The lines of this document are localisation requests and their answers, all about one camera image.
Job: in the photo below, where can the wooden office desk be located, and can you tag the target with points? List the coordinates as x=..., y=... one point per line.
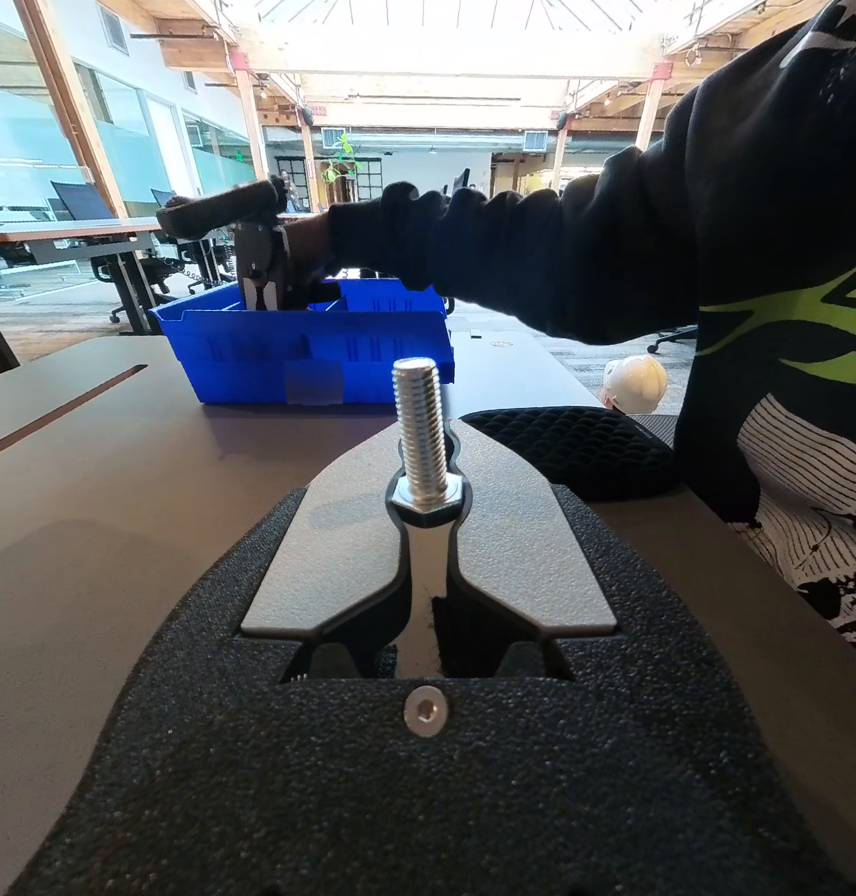
x=64, y=229

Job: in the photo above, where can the silver hex bolt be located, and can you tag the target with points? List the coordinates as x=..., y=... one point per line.
x=419, y=420

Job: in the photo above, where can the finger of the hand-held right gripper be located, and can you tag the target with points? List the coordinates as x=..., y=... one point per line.
x=274, y=297
x=249, y=294

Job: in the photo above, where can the white hard hat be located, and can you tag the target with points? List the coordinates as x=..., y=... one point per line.
x=638, y=381

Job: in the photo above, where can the black office chair base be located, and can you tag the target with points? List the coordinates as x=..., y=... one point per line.
x=673, y=338

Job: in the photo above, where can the black mesh cushion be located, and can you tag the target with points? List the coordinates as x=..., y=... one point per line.
x=575, y=448

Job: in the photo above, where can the blue plastic bin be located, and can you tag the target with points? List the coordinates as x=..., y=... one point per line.
x=260, y=350

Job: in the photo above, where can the white air vent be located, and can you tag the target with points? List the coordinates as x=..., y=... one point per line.
x=536, y=141

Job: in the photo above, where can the person's right hand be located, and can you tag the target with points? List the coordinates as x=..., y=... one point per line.
x=309, y=245

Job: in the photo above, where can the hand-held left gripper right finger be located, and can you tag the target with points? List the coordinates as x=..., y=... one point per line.
x=533, y=560

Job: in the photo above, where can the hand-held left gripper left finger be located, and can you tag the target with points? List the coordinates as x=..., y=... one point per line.
x=309, y=560

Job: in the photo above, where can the black mesh office chair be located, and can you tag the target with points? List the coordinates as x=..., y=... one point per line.
x=163, y=197
x=81, y=199

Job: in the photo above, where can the person's right forearm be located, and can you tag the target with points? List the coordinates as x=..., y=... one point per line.
x=484, y=252

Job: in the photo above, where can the green potted plant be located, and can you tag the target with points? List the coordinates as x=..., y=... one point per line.
x=340, y=161

